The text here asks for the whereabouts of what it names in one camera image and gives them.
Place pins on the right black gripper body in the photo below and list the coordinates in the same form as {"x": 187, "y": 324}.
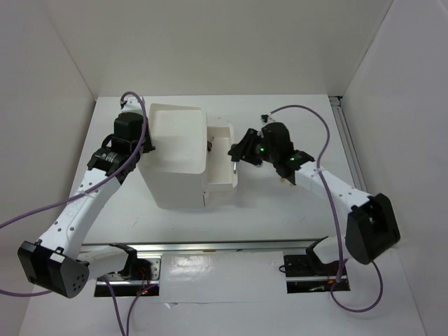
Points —
{"x": 264, "y": 152}

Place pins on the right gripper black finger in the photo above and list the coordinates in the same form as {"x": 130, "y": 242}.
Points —
{"x": 246, "y": 146}
{"x": 251, "y": 158}

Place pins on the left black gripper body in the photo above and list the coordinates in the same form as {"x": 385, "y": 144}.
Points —
{"x": 146, "y": 144}

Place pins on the white drawer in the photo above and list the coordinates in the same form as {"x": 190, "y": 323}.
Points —
{"x": 219, "y": 175}

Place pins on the white drawer cabinet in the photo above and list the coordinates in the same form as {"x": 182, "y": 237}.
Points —
{"x": 174, "y": 171}

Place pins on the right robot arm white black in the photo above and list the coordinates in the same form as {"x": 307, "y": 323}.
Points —
{"x": 367, "y": 223}

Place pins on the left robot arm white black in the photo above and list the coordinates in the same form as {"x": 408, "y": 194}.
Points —
{"x": 55, "y": 261}

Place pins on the yellow handled pliers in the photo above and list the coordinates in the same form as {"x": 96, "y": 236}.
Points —
{"x": 285, "y": 181}

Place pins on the aluminium side rail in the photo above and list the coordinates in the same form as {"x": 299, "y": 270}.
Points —
{"x": 347, "y": 142}

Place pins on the aluminium front rail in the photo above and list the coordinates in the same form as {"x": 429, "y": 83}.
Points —
{"x": 215, "y": 246}

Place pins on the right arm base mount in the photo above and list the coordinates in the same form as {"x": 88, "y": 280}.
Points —
{"x": 305, "y": 273}

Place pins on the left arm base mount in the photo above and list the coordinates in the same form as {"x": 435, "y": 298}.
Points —
{"x": 145, "y": 279}

